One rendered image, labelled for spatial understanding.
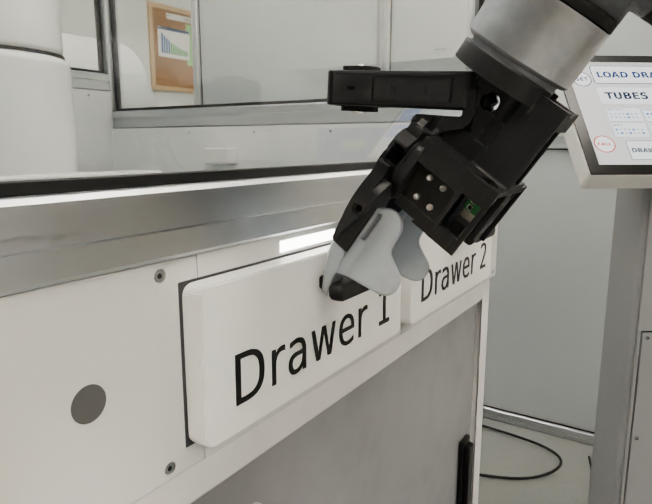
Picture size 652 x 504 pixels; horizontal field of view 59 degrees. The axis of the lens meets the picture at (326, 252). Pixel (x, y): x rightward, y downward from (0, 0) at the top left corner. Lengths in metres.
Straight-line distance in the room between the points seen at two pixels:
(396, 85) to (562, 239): 1.72
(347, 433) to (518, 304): 1.60
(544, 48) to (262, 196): 0.21
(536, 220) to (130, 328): 1.85
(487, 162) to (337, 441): 0.34
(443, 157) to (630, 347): 1.09
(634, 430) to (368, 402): 0.94
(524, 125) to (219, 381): 0.25
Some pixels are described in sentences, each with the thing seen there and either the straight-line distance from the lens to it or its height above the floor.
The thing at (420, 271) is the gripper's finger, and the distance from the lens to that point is 0.47.
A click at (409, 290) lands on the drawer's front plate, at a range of 0.64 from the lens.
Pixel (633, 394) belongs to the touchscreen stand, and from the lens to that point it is 1.47.
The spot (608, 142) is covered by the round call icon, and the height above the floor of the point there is 1.02.
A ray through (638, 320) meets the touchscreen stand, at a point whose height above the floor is 0.64.
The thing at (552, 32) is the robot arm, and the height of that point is 1.08.
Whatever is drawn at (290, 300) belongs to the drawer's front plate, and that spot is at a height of 0.90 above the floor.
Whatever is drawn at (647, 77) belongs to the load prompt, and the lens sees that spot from 1.41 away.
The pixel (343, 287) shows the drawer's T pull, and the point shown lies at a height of 0.91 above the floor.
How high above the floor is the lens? 1.02
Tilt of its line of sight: 11 degrees down
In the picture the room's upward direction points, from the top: straight up
